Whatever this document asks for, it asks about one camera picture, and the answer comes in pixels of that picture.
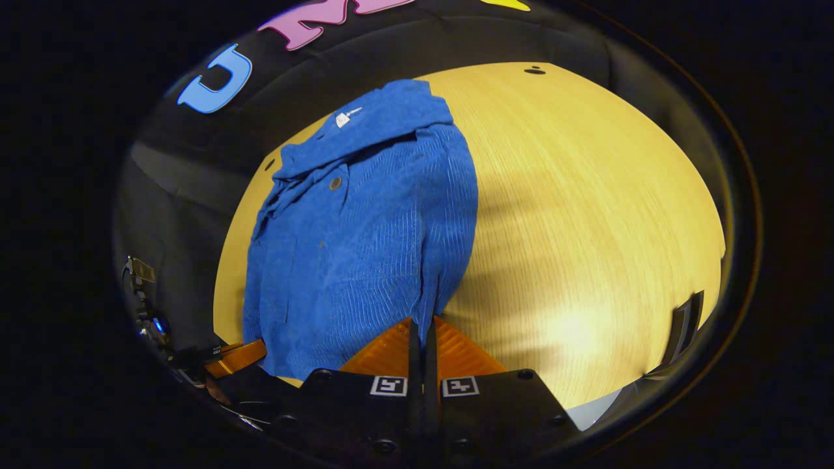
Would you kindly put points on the black frame object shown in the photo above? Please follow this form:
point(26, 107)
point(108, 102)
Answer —
point(681, 335)

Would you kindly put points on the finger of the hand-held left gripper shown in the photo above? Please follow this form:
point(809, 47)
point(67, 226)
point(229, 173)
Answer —
point(238, 357)

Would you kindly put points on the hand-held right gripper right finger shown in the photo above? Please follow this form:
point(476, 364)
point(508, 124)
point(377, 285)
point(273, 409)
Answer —
point(495, 410)

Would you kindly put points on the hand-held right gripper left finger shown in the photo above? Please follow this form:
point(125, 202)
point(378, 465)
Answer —
point(365, 410)

